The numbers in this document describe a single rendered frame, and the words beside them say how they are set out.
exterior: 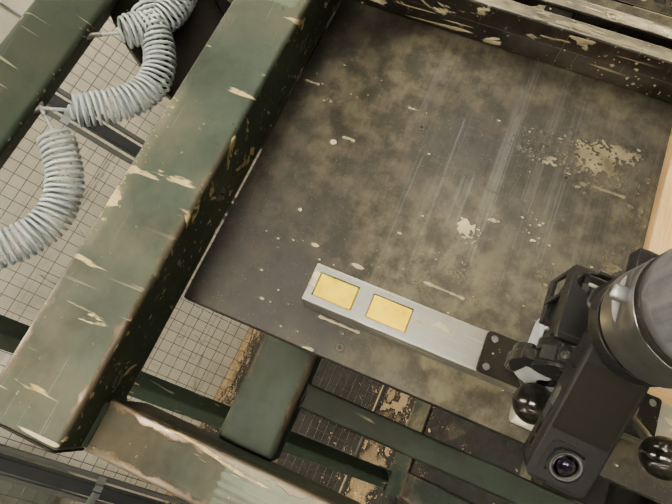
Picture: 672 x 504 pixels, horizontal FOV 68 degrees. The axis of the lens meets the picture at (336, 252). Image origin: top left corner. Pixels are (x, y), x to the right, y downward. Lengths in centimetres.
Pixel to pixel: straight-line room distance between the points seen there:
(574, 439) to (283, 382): 39
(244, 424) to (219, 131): 37
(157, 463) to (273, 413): 15
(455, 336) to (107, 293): 40
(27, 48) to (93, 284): 60
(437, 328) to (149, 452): 35
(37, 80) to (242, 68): 49
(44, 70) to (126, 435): 70
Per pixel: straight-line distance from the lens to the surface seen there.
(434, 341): 61
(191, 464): 61
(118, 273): 61
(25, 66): 110
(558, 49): 85
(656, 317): 30
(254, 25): 74
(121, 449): 63
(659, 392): 72
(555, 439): 40
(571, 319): 42
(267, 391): 68
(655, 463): 56
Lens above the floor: 194
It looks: 25 degrees down
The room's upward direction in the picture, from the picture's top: 58 degrees counter-clockwise
